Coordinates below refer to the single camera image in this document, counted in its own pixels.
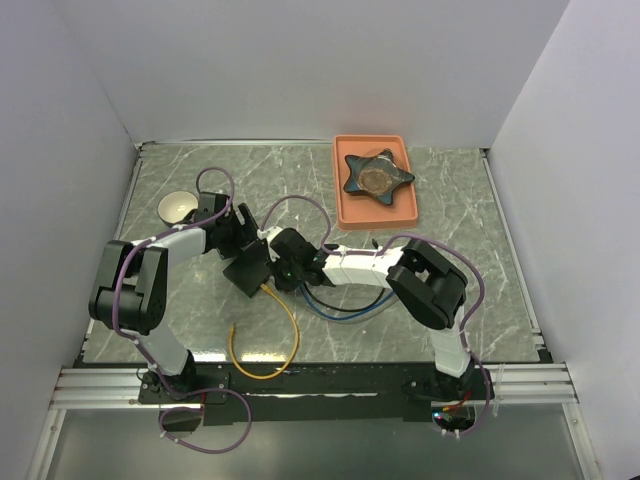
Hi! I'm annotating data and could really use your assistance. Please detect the black network switch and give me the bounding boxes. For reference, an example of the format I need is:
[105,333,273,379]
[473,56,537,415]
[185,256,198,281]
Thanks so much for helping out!
[223,240,271,298]

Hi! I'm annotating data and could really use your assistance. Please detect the yellow ethernet cable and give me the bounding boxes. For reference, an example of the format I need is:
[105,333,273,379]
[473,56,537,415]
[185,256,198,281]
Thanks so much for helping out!
[228,283,300,381]

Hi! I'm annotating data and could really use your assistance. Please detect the blue ethernet cable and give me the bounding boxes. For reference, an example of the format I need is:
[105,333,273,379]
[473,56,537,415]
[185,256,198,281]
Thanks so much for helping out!
[299,287,399,321]

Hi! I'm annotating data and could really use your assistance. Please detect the black ethernet cable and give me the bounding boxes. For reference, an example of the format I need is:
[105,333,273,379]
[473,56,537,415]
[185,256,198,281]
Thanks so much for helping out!
[304,237,386,312]

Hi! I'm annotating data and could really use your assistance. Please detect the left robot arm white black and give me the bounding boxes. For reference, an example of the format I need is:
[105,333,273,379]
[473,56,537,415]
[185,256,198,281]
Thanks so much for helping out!
[88,192,258,402]

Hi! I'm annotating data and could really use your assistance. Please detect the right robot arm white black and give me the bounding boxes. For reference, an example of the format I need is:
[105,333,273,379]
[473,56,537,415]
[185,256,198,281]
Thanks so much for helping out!
[258,227,486,400]

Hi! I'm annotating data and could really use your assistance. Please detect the white ceramic bowl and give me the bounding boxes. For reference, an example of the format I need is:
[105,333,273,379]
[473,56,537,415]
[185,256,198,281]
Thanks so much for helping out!
[157,191,198,227]

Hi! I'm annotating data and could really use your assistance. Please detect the dark blue star dish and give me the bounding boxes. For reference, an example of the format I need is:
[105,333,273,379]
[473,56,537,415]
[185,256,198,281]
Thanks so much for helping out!
[343,149,415,206]

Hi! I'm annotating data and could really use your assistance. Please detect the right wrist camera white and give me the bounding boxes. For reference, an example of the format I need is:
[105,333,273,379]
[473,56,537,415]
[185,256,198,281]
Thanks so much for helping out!
[257,226,283,262]

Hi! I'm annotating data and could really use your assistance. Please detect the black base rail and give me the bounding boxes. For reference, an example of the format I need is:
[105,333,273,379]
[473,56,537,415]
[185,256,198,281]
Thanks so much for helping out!
[138,362,494,426]

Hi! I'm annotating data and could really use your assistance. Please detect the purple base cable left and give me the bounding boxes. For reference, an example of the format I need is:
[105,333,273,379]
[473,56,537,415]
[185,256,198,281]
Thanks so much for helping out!
[158,388,254,456]

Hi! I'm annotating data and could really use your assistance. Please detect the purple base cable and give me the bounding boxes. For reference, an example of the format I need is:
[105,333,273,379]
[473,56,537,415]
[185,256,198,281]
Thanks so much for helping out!
[158,388,254,456]
[442,384,500,441]

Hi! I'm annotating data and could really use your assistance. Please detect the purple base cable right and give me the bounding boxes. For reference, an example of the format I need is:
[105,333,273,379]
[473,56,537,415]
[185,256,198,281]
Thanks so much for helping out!
[442,384,500,441]

